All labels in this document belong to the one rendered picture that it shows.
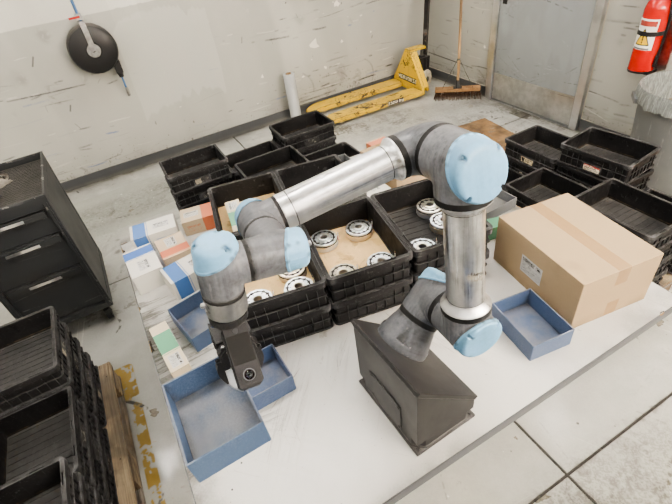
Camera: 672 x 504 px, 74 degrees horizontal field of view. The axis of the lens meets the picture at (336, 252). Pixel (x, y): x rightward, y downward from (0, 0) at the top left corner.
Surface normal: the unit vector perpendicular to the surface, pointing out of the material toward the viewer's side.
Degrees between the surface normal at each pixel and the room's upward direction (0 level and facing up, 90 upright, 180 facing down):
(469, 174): 76
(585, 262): 0
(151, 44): 90
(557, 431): 0
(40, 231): 90
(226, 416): 1
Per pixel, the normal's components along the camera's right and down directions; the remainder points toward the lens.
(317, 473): -0.12, -0.77
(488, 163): 0.36, 0.34
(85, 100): 0.49, 0.51
